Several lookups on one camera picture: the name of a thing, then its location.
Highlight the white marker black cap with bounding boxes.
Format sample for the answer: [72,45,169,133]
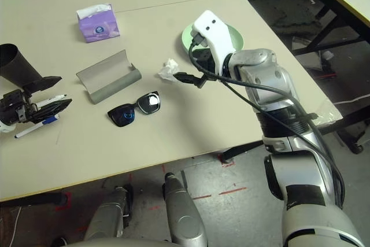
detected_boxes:
[34,94,68,108]

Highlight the white tissue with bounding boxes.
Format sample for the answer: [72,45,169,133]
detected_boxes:
[157,58,182,82]

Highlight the grey robot torso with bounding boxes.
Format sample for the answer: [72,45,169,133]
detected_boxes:
[62,237,180,247]

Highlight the silver robot leg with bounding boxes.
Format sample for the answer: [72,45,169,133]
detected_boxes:
[161,172,208,247]
[83,185,134,242]

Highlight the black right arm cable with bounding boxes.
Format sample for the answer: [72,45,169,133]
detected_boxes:
[188,34,346,210]

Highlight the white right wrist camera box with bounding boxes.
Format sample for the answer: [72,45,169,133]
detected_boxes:
[191,9,235,65]

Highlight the purple tissue box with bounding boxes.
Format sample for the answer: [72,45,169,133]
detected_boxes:
[76,3,121,44]

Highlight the light green plate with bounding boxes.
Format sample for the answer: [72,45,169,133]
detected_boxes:
[181,23,245,60]

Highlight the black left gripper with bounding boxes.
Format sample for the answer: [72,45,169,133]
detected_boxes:
[0,76,73,123]

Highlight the silver robot right leg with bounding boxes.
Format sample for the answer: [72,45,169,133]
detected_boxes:
[161,172,208,247]

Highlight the silver robot left leg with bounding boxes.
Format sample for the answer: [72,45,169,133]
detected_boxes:
[83,185,134,242]

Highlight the black table leg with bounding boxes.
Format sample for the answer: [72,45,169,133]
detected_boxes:
[221,139,264,164]
[0,191,70,208]

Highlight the black sunglasses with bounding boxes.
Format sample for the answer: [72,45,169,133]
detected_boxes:
[107,90,161,128]

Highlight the white marker blue cap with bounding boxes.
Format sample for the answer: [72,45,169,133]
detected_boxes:
[14,115,61,139]

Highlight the clear plastic sheet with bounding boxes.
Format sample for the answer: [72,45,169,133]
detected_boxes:
[313,98,344,128]

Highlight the grey glasses case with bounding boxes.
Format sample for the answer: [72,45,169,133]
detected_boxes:
[75,49,143,105]

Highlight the white cable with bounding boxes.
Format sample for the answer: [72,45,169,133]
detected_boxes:
[334,95,370,106]

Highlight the black plastic cup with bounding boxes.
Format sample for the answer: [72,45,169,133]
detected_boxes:
[0,43,47,90]

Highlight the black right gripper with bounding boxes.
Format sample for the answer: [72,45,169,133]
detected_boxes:
[172,47,217,89]

